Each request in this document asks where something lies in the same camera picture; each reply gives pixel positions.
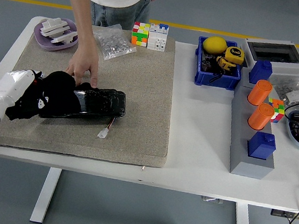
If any white blue circuit breaker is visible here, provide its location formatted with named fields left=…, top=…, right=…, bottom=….
left=146, top=21, right=170, bottom=53

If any grey-brown mat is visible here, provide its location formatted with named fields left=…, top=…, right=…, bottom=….
left=0, top=10, right=185, bottom=172

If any small colourful puzzle cube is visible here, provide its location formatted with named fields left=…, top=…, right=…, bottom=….
left=264, top=97, right=286, bottom=124

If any dark electronic part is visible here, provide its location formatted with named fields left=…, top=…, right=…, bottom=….
left=200, top=52, right=218, bottom=73

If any clear bag of metal parts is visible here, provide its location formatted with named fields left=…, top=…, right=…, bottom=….
left=265, top=70, right=299, bottom=108

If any blue plastic block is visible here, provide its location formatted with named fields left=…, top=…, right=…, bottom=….
left=245, top=129, right=278, bottom=162
left=248, top=58, right=274, bottom=87

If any yellow black toy part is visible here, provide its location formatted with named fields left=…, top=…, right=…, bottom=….
left=214, top=56, right=237, bottom=72

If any white plastic piece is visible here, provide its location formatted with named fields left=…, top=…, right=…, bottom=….
left=50, top=28, right=77, bottom=48
left=39, top=16, right=71, bottom=41

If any purple plastic tray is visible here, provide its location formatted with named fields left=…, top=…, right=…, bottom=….
left=31, top=13, right=81, bottom=56

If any person's right hand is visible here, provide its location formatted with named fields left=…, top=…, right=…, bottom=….
left=62, top=40, right=104, bottom=90

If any grey electrical enclosure box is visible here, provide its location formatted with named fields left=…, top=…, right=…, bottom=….
left=237, top=33, right=299, bottom=79

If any blue plastic bin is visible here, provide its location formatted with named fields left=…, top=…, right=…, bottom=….
left=190, top=35, right=247, bottom=92

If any yellow lemon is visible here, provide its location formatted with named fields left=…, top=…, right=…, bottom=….
left=202, top=34, right=229, bottom=56

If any orange plastic cylinder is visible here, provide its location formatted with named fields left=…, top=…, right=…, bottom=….
left=246, top=77, right=273, bottom=107
left=246, top=101, right=275, bottom=133

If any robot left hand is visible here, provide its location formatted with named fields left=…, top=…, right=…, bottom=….
left=0, top=64, right=46, bottom=122

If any yellow black tape measure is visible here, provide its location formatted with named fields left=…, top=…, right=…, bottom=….
left=223, top=45, right=246, bottom=66

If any black table control box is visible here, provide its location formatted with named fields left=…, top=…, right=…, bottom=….
left=270, top=208, right=299, bottom=221

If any red white wire with connector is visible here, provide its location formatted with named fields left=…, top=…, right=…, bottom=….
left=97, top=114, right=117, bottom=141

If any black display panel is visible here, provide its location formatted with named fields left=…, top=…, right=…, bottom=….
left=38, top=78, right=129, bottom=130

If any large colourful puzzle cube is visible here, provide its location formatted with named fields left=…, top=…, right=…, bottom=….
left=129, top=21, right=151, bottom=48

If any clear bag of screws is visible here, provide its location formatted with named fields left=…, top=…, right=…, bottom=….
left=90, top=21, right=141, bottom=65

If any grey metal table bracket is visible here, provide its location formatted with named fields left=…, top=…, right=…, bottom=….
left=200, top=195, right=224, bottom=204

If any grey peg base block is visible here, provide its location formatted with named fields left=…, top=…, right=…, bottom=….
left=220, top=65, right=289, bottom=181

